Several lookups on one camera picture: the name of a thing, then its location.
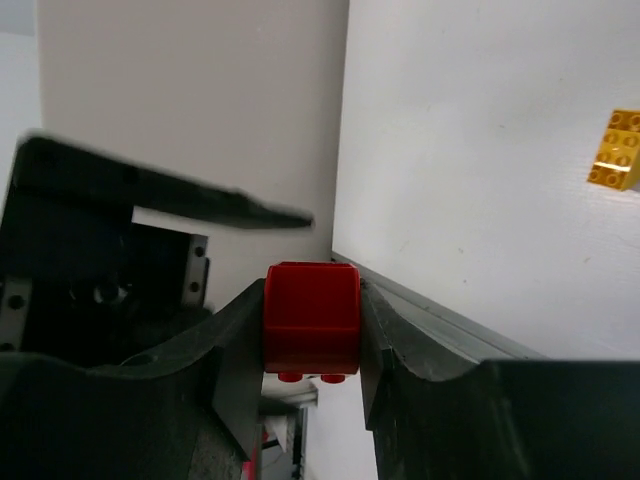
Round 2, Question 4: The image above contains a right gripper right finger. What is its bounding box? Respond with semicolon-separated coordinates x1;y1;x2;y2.
360;283;639;479

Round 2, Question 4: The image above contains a red flower lego piece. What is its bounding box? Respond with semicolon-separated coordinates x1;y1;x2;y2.
262;262;361;384

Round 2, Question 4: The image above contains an aluminium front rail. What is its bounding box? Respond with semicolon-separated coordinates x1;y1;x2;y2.
332;252;545;363

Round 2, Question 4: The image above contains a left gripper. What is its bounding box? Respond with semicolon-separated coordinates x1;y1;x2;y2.
1;134;314;367

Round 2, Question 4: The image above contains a yellow lego brick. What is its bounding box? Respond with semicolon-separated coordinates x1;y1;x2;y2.
587;109;640;191

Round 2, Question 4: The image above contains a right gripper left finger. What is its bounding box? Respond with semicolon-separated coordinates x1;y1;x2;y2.
1;280;264;479

